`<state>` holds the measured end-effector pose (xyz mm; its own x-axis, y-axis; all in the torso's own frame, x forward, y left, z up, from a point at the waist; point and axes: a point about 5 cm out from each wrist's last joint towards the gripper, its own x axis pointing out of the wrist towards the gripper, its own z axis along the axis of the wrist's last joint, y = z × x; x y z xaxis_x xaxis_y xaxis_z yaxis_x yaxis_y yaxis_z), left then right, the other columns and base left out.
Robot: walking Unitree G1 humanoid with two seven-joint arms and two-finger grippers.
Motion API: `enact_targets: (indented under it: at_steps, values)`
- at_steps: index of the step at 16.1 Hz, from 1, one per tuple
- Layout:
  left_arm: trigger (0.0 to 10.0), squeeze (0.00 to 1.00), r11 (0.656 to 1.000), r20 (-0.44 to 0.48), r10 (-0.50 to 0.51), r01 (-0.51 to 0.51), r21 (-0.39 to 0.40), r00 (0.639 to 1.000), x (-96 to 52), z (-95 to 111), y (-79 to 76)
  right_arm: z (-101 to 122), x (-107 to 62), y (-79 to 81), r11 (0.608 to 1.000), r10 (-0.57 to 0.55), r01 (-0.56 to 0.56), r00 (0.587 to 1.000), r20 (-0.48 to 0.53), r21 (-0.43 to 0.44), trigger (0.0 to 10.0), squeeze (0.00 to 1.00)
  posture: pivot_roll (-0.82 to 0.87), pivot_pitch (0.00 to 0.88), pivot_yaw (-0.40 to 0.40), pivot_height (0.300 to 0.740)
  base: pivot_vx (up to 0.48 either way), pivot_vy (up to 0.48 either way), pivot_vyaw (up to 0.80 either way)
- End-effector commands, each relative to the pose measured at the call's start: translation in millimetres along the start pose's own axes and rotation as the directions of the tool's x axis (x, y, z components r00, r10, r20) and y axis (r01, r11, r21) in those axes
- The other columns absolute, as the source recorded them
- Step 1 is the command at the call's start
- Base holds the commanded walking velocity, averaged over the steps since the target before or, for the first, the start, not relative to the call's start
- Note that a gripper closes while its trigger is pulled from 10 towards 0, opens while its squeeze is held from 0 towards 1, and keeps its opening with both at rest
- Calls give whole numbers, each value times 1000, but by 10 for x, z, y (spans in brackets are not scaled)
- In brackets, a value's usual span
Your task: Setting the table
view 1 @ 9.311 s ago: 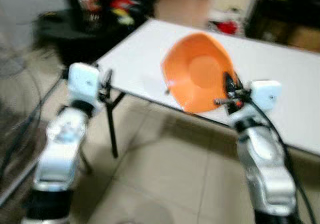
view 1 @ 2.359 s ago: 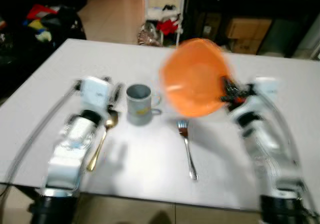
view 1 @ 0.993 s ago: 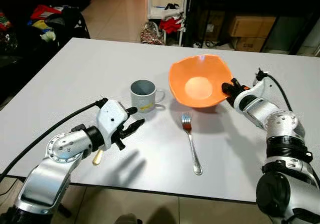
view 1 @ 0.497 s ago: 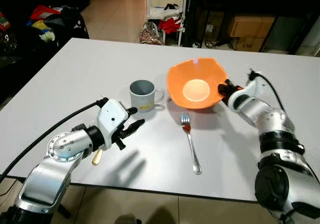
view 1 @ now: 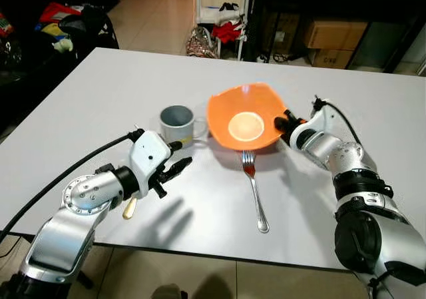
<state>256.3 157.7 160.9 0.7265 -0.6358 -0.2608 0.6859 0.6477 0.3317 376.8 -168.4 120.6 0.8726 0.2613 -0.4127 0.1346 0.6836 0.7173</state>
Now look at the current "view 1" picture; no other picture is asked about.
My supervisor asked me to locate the orange plastic bowl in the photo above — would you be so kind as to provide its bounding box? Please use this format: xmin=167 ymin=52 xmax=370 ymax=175
xmin=206 ymin=83 xmax=290 ymax=152

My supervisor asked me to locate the grey mug with yellow print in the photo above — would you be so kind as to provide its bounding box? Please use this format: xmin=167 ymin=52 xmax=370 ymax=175
xmin=159 ymin=105 xmax=208 ymax=147

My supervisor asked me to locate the silver metal fork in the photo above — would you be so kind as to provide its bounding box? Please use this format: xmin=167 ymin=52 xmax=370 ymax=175
xmin=241 ymin=150 xmax=270 ymax=234

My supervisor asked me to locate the small printed cardboard box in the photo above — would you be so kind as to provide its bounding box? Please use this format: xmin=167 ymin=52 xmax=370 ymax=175
xmin=309 ymin=49 xmax=354 ymax=69

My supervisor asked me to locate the large cardboard box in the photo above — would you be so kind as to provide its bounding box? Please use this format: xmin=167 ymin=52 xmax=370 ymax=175
xmin=305 ymin=20 xmax=369 ymax=51

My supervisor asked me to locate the patterned bag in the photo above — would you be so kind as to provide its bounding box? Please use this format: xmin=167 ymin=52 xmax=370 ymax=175
xmin=186 ymin=26 xmax=218 ymax=59

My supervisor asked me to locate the red cloth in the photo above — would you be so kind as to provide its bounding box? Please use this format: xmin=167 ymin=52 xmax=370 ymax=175
xmin=212 ymin=21 xmax=244 ymax=45

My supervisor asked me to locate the black table leg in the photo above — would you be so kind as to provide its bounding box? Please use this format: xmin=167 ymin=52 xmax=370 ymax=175
xmin=75 ymin=271 xmax=95 ymax=290

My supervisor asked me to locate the black shelf unit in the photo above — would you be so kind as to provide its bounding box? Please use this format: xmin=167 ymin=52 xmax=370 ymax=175
xmin=242 ymin=0 xmax=426 ymax=75

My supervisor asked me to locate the white and green toy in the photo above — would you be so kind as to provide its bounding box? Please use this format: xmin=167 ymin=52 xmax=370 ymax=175
xmin=53 ymin=37 xmax=75 ymax=54

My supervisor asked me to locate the black bag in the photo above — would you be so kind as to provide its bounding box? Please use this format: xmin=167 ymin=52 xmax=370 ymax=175
xmin=60 ymin=5 xmax=112 ymax=43

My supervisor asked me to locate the red folded garment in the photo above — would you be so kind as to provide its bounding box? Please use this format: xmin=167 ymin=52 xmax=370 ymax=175
xmin=38 ymin=2 xmax=82 ymax=24

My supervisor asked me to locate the red and green packet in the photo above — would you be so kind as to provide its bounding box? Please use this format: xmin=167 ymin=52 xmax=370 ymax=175
xmin=0 ymin=11 xmax=13 ymax=37

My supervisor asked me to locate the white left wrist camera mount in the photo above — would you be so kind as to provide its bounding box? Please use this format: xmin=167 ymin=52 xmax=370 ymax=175
xmin=128 ymin=130 xmax=173 ymax=182

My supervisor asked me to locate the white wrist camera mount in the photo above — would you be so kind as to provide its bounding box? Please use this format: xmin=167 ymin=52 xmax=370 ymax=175
xmin=303 ymin=106 xmax=341 ymax=147
xmin=128 ymin=130 xmax=173 ymax=182

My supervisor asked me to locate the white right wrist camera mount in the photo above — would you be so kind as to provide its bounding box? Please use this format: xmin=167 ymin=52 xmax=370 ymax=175
xmin=303 ymin=106 xmax=341 ymax=147

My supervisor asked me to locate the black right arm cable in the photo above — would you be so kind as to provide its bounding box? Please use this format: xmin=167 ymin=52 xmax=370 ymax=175
xmin=312 ymin=97 xmax=365 ymax=148

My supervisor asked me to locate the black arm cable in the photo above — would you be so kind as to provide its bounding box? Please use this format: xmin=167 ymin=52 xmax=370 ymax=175
xmin=0 ymin=129 xmax=145 ymax=241
xmin=312 ymin=97 xmax=365 ymax=148

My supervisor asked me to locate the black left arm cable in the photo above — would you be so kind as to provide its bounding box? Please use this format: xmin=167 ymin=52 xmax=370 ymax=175
xmin=0 ymin=129 xmax=145 ymax=241

